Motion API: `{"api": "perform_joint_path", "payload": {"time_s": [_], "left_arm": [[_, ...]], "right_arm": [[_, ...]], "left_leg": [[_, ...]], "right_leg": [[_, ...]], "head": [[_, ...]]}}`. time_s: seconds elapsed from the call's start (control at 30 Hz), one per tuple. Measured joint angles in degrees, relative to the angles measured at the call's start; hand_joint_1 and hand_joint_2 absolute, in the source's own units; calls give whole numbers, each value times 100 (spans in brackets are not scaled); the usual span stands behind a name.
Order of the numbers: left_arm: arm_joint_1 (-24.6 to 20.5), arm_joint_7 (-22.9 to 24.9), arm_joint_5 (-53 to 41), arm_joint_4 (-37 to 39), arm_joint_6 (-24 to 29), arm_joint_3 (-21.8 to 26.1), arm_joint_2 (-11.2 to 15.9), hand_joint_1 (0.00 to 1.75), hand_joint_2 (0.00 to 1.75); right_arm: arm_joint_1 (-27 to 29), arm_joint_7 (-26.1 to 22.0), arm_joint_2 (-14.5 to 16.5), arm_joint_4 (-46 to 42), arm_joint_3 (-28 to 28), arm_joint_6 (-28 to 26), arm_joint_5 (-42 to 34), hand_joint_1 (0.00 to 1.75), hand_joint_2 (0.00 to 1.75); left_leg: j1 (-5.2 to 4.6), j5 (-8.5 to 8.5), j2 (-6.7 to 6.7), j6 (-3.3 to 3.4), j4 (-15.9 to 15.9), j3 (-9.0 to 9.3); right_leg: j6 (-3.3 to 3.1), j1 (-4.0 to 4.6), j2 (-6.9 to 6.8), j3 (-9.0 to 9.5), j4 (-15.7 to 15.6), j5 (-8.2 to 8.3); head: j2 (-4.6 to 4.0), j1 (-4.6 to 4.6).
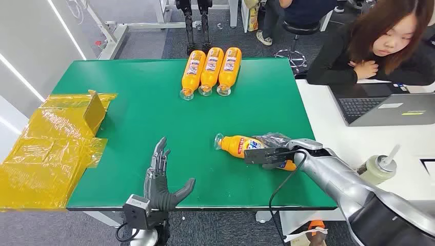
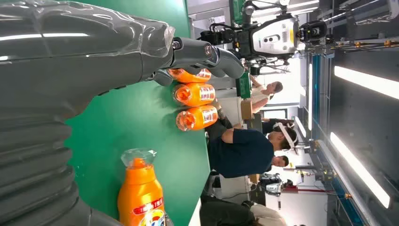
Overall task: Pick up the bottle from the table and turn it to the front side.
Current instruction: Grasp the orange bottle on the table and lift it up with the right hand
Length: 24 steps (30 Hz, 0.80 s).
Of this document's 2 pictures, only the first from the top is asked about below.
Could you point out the person's left hand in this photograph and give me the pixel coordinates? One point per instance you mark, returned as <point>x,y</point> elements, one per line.
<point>366,70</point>

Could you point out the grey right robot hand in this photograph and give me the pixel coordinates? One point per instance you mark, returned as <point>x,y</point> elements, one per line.
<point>263,157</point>

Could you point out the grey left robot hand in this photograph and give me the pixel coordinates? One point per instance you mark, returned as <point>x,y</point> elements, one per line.
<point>157,185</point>

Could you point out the orange juice bottle blue label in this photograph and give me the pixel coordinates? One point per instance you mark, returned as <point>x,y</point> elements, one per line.
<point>234,145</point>

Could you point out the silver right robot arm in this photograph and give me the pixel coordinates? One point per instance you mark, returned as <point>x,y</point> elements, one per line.
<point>326,173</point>

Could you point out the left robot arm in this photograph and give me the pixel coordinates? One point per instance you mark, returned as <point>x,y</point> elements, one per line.
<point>163,206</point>

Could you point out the white bottle with straw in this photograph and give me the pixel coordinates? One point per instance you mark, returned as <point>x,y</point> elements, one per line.
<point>375,169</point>

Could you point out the grey laptop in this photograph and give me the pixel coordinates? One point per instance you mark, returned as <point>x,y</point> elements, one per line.
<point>380,108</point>

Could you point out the person at laptop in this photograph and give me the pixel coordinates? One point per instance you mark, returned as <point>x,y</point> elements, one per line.
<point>401,37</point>

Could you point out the black round stool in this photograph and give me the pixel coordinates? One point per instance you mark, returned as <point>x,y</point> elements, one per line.
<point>300,29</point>

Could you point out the person on stool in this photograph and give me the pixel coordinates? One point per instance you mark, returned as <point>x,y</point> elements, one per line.
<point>306,10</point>

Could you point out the yellow taped cardboard box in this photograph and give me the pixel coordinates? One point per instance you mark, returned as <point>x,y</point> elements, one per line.
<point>51,152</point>

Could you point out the yellow printed bag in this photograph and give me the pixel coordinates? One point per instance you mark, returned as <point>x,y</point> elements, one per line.
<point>253,18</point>

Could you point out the black robot leg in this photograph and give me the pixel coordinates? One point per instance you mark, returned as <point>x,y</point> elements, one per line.
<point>205,27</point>
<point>189,30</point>

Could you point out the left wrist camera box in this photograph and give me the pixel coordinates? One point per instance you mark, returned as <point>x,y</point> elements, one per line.
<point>136,212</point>

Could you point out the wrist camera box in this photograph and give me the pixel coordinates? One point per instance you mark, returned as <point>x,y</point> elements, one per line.
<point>136,212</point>
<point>306,144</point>

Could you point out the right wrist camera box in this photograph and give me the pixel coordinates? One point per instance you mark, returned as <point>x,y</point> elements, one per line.
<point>306,144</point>

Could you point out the white metal frame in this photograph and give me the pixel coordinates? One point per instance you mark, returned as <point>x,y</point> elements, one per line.
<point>117,37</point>

